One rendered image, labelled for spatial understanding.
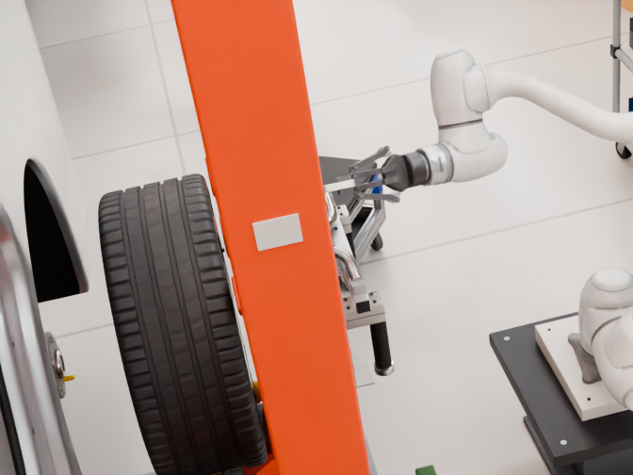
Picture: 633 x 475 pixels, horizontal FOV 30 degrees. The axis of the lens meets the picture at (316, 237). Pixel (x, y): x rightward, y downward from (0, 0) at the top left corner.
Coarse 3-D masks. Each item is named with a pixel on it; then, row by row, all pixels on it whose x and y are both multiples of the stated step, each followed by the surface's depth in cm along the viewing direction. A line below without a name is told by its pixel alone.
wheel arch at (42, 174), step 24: (24, 168) 260; (24, 192) 272; (48, 192) 274; (24, 216) 224; (48, 216) 281; (48, 240) 287; (72, 240) 288; (48, 264) 291; (72, 264) 292; (48, 288) 294; (72, 288) 295
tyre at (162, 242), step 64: (128, 192) 251; (192, 192) 245; (128, 256) 235; (192, 256) 234; (128, 320) 229; (192, 320) 230; (128, 384) 230; (192, 384) 231; (192, 448) 239; (256, 448) 243
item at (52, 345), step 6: (48, 336) 255; (48, 342) 254; (54, 342) 261; (48, 348) 252; (54, 348) 259; (54, 366) 252; (54, 372) 252; (60, 384) 257; (60, 390) 255; (60, 396) 255
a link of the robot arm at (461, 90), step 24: (456, 48) 259; (432, 72) 260; (456, 72) 256; (480, 72) 257; (504, 72) 260; (432, 96) 261; (456, 96) 257; (480, 96) 257; (504, 96) 260; (528, 96) 260; (552, 96) 259; (456, 120) 258; (576, 120) 260; (600, 120) 259; (624, 120) 259
